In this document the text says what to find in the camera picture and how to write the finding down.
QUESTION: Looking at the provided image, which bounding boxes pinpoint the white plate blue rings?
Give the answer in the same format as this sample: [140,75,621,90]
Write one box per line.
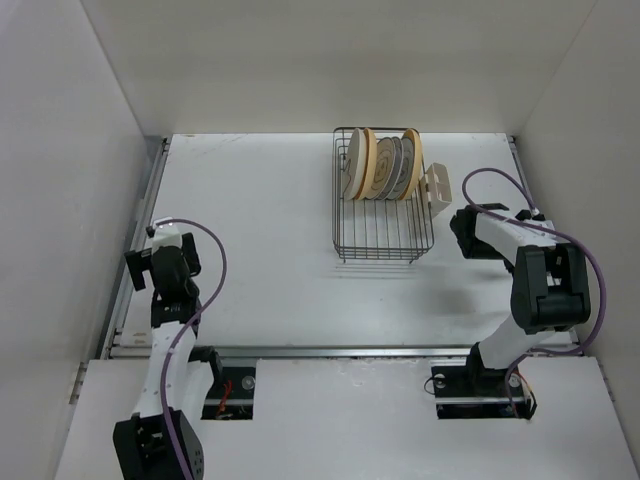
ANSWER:
[370,136,399,200]

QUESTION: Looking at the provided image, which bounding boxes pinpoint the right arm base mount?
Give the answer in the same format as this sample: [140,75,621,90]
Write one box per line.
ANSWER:
[423,363,538,421]

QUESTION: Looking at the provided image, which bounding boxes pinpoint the white cutlery holder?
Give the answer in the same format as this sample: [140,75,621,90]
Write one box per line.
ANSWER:
[419,162,452,219]

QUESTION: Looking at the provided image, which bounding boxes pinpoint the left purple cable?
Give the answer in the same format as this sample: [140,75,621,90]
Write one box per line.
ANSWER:
[158,217,228,480]

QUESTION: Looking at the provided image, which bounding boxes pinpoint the yellow bear plate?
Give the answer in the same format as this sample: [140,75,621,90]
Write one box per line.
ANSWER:
[398,128,423,200]

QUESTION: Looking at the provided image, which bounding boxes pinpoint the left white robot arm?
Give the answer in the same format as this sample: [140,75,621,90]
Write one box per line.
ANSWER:
[112,217,224,479]

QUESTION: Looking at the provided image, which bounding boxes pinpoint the cream white plate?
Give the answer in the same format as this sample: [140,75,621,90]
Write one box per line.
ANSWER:
[342,128,367,200]

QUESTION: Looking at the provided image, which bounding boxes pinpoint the green rim text plate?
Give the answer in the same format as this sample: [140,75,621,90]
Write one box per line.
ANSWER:
[386,137,406,200]

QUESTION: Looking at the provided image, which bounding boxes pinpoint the wire dish rack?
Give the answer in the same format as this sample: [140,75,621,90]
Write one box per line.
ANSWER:
[331,126,435,264]

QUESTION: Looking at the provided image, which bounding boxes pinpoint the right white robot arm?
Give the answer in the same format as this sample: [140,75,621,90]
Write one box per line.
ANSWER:
[450,203,591,395]

